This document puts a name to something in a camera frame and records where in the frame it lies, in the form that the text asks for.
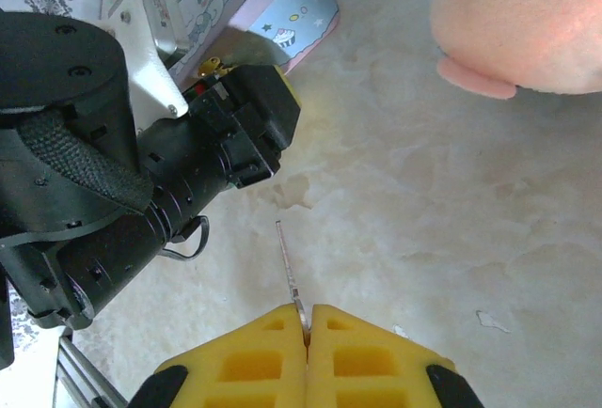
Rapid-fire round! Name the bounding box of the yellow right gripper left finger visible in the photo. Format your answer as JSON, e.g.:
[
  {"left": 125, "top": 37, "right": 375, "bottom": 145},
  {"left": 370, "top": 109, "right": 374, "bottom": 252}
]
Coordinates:
[{"left": 129, "top": 304, "right": 309, "bottom": 408}]

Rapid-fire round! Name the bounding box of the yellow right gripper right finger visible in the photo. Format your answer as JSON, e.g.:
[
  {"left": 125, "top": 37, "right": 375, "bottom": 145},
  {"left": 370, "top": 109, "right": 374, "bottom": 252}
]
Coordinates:
[{"left": 307, "top": 304, "right": 485, "bottom": 408}]

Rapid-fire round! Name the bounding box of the silver metal key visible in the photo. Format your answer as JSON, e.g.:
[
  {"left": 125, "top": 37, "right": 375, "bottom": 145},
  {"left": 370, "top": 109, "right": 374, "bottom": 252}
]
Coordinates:
[{"left": 275, "top": 220, "right": 314, "bottom": 348}]

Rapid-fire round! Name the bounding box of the blue pink cartoon tin box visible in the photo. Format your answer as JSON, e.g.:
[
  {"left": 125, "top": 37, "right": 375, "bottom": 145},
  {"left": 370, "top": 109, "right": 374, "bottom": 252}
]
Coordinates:
[{"left": 152, "top": 0, "right": 341, "bottom": 75}]

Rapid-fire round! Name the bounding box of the pink plush toy doll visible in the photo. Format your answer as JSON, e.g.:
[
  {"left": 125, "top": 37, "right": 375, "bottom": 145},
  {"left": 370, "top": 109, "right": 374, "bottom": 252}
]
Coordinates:
[{"left": 428, "top": 0, "right": 602, "bottom": 100}]

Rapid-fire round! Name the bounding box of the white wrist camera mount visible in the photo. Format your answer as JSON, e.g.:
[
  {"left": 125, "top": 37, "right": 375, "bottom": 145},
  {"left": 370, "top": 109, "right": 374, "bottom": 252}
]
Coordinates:
[{"left": 106, "top": 0, "right": 190, "bottom": 120}]

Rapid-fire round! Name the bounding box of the thin black cable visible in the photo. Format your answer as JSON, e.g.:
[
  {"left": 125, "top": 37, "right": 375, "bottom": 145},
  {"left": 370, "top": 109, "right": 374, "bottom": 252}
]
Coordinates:
[{"left": 160, "top": 214, "right": 211, "bottom": 263}]

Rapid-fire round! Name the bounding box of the aluminium frame rail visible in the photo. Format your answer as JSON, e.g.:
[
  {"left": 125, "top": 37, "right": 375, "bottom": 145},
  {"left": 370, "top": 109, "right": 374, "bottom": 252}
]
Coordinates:
[{"left": 55, "top": 332, "right": 129, "bottom": 408}]

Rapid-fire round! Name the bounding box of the black braided cable sleeve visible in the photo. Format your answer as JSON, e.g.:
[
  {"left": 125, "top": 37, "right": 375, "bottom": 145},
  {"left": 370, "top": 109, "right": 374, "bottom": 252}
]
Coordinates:
[{"left": 16, "top": 109, "right": 156, "bottom": 217}]

